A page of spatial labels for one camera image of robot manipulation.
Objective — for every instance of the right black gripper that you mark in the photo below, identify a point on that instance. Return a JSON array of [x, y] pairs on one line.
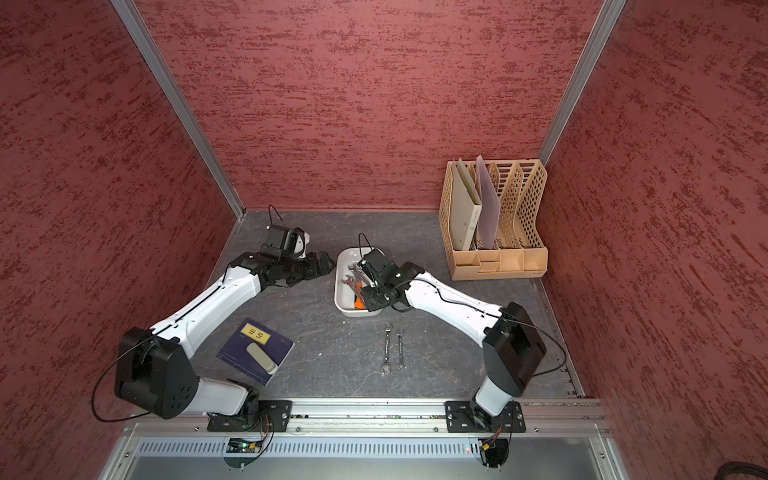
[[374, 303]]

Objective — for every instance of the small silver wrench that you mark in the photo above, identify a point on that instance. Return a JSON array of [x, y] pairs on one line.
[[400, 343]]

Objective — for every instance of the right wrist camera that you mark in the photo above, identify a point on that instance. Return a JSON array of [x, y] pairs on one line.
[[377, 267]]

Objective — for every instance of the beige plastic file organizer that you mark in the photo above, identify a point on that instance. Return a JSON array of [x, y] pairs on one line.
[[518, 251]]

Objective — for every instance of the purple file folder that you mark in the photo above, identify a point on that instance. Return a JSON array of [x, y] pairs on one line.
[[490, 206]]

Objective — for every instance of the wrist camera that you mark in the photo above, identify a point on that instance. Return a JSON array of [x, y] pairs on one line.
[[283, 242], [377, 267]]

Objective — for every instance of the aluminium corner post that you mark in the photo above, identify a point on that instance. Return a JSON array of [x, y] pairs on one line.
[[136, 27], [604, 24]]

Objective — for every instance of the left aluminium corner post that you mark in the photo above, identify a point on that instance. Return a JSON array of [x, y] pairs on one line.
[[136, 27]]

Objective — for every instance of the long silver combination wrench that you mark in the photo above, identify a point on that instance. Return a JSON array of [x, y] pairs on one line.
[[386, 365]]

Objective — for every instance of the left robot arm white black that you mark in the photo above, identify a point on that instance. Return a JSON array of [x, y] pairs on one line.
[[153, 367]]

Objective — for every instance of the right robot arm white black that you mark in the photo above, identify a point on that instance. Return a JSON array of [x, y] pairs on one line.
[[512, 346]]

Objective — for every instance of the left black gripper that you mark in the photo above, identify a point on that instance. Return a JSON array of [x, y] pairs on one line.
[[313, 271]]

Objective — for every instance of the right aluminium corner post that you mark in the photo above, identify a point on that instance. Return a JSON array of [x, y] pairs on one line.
[[604, 24]]

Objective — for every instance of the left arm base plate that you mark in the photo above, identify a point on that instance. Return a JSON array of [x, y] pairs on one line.
[[255, 417]]

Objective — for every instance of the aluminium front rail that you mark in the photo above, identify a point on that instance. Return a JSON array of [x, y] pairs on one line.
[[423, 418]]

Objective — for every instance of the white plastic storage box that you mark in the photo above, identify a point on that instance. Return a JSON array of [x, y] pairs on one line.
[[343, 295]]

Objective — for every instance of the beige file folder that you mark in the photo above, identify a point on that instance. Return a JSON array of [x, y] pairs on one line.
[[465, 207]]

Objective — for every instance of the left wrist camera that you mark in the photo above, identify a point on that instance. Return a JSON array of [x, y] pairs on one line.
[[283, 242]]

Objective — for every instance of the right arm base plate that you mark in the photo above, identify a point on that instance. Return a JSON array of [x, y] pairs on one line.
[[485, 417]]

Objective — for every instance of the dark blue book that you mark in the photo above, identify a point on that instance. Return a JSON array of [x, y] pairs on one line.
[[234, 353]]

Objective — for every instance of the adjustable wrench orange handle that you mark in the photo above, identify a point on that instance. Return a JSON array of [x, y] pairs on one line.
[[357, 280]]

